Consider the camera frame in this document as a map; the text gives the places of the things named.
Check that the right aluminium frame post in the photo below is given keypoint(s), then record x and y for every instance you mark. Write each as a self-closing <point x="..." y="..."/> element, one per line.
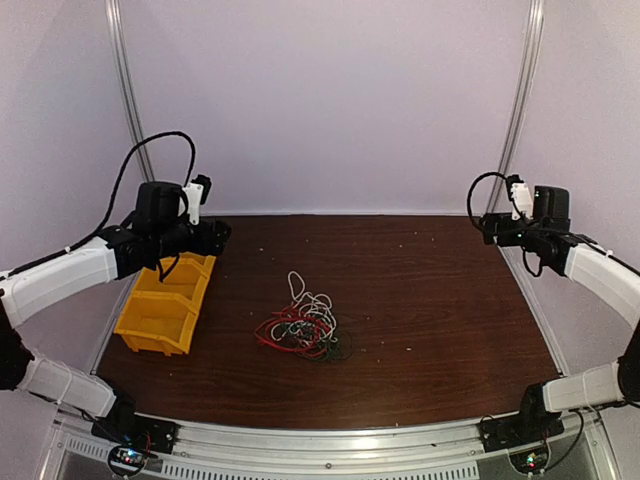
<point x="530" y="55"/>

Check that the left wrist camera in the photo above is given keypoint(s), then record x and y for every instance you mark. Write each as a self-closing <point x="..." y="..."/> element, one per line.
<point x="194" y="195"/>

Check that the yellow three-compartment bin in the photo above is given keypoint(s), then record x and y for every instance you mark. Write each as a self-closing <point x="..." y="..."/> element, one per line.
<point x="161" y="315"/>

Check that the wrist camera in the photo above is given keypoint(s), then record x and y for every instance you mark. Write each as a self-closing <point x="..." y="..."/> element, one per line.
<point x="194" y="195"/>
<point x="520" y="198"/>

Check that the aluminium frame post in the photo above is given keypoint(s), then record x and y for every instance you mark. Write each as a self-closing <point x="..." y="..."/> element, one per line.
<point x="530" y="55"/>
<point x="122" y="68"/>

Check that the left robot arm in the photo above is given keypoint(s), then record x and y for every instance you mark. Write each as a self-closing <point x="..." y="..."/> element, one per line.
<point x="165" y="226"/>

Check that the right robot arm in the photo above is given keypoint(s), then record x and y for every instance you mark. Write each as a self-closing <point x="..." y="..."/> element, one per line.
<point x="539" y="224"/>

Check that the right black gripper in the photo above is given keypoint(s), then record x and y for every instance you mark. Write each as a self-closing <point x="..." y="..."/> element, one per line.
<point x="504" y="238"/>

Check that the left aluminium frame post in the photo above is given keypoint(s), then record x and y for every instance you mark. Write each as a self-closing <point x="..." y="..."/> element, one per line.
<point x="122" y="68"/>

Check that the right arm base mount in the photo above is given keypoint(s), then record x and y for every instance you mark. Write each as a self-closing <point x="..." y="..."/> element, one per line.
<point x="526" y="444"/>

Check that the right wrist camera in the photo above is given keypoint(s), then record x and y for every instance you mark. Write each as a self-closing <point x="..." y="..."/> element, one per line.
<point x="520" y="198"/>

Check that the front aluminium rail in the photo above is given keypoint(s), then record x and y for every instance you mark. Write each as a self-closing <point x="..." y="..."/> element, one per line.
<point x="450" y="450"/>

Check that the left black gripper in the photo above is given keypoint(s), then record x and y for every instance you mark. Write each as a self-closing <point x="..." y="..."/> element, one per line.
<point x="217" y="237"/>

